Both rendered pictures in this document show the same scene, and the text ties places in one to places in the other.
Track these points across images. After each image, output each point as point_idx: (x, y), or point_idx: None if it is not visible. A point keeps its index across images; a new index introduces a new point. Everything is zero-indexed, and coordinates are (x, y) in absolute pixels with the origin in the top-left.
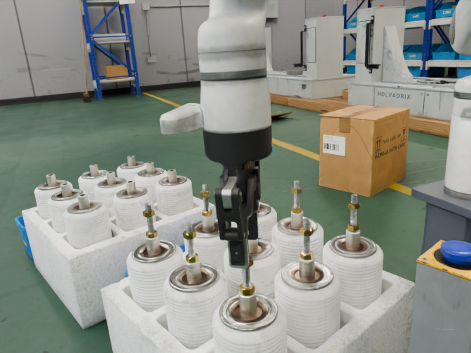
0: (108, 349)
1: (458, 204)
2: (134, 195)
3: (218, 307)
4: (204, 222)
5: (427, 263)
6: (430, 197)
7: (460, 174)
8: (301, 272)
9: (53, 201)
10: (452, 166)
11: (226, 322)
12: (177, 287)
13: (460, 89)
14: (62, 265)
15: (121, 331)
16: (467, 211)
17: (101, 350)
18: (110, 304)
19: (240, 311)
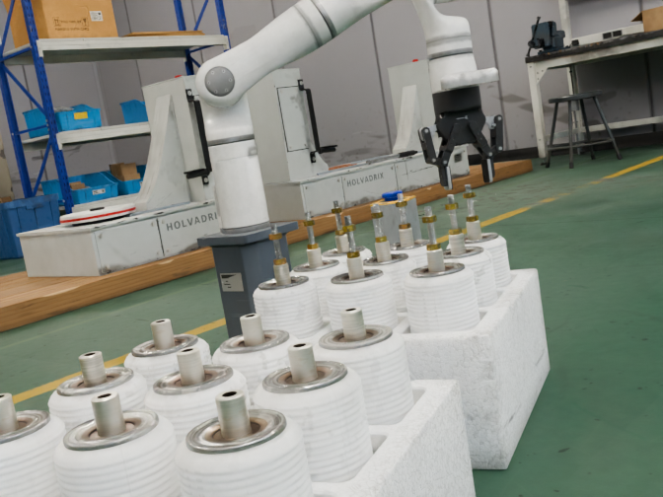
0: (487, 492)
1: (282, 225)
2: (272, 332)
3: (481, 244)
4: (362, 263)
5: (406, 199)
6: (263, 233)
7: (261, 205)
8: (412, 240)
9: (350, 373)
10: (254, 201)
11: (496, 235)
12: (481, 248)
13: (241, 132)
14: (448, 439)
15: (504, 359)
16: (290, 225)
17: (495, 496)
18: (495, 336)
19: (479, 238)
